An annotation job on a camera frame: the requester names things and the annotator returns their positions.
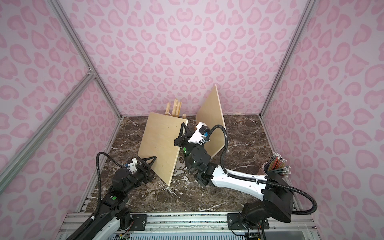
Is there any light plywood board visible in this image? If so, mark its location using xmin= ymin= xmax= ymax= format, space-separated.
xmin=138 ymin=113 xmax=188 ymax=186

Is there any small wooden easel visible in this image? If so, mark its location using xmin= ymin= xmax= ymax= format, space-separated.
xmin=165 ymin=99 xmax=187 ymax=119

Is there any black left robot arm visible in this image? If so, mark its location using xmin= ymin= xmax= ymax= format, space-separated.
xmin=68 ymin=152 xmax=157 ymax=240

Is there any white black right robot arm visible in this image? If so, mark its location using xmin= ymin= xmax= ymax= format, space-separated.
xmin=174 ymin=123 xmax=294 ymax=230

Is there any pink pencil cup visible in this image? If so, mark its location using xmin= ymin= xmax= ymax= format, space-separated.
xmin=258 ymin=162 xmax=274 ymax=175

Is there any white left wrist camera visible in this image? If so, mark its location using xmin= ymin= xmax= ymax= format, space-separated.
xmin=126 ymin=158 xmax=138 ymax=174

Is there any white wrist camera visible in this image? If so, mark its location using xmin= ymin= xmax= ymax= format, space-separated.
xmin=188 ymin=122 xmax=211 ymax=145
xmin=126 ymin=158 xmax=138 ymax=174

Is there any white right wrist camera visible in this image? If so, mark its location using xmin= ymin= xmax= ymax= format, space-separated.
xmin=188 ymin=122 xmax=211 ymax=145

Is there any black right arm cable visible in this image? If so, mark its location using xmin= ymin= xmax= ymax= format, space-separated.
xmin=206 ymin=124 xmax=318 ymax=216

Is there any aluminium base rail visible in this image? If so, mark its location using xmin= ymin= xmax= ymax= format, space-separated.
xmin=55 ymin=211 xmax=320 ymax=240

